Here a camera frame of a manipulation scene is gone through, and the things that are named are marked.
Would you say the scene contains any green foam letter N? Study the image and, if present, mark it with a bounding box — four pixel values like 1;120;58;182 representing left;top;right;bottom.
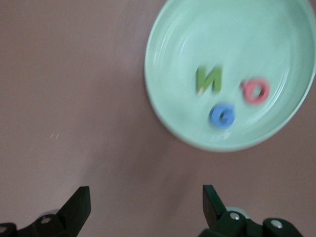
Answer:
195;65;223;97

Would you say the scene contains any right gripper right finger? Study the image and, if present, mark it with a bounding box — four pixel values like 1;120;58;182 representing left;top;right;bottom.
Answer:
199;185;305;237

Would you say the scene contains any pale green plate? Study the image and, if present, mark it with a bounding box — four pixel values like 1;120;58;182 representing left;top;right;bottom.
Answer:
144;0;316;153

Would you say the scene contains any blue foam letter G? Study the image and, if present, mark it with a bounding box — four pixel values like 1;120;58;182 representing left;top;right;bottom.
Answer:
209;103;236;129

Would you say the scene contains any red foam letter Q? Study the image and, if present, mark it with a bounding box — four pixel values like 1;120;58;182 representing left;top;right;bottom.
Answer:
238;78;270;106

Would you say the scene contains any brown table cover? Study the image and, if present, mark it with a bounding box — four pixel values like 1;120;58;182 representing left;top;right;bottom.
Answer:
0;0;316;237

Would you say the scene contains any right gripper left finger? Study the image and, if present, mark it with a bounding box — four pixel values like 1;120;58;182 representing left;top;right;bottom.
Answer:
0;186;92;237

